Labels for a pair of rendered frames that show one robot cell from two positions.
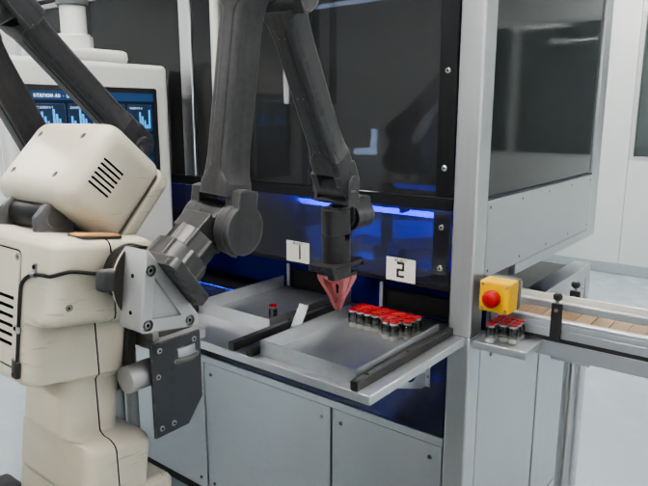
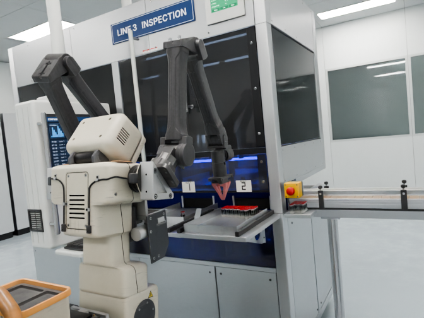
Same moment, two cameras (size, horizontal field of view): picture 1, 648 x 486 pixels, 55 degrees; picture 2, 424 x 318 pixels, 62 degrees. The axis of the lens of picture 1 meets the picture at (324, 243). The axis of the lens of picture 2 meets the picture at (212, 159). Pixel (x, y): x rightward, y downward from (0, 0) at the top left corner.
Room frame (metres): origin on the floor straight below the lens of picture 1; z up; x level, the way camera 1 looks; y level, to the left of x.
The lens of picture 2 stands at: (-0.25, 0.20, 1.28)
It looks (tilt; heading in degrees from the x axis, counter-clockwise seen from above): 3 degrees down; 352
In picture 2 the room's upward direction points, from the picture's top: 5 degrees counter-clockwise
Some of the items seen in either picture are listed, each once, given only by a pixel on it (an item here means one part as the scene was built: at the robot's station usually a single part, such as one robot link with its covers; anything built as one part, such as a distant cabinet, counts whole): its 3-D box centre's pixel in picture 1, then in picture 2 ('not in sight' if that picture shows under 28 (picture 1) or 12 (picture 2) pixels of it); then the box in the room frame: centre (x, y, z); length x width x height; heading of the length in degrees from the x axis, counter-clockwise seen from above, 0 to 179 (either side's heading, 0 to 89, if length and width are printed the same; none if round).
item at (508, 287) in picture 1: (499, 294); (293, 189); (1.38, -0.41, 0.99); 0.08 x 0.07 x 0.07; 142
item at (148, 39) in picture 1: (136, 84); (89, 115); (2.19, 0.64, 1.50); 0.49 x 0.01 x 0.59; 52
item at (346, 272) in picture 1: (333, 287); (220, 188); (1.17, -0.02, 1.07); 0.07 x 0.07 x 0.09; 52
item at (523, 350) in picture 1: (509, 341); (301, 212); (1.40, -0.44, 0.87); 0.14 x 0.13 x 0.02; 142
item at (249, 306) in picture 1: (277, 300); (181, 212); (1.65, 0.13, 0.90); 0.34 x 0.26 x 0.04; 142
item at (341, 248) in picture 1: (336, 252); (219, 171); (1.18, -0.02, 1.14); 0.10 x 0.07 x 0.07; 142
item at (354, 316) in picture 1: (379, 323); (237, 212); (1.44, -0.13, 0.90); 0.18 x 0.02 x 0.05; 52
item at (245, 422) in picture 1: (285, 352); (178, 252); (2.42, 0.16, 0.44); 2.06 x 1.00 x 0.88; 52
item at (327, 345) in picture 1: (352, 338); (227, 219); (1.35, -0.07, 0.90); 0.34 x 0.26 x 0.04; 142
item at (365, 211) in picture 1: (346, 201); (221, 147); (1.22, -0.04, 1.23); 0.11 x 0.09 x 0.12; 144
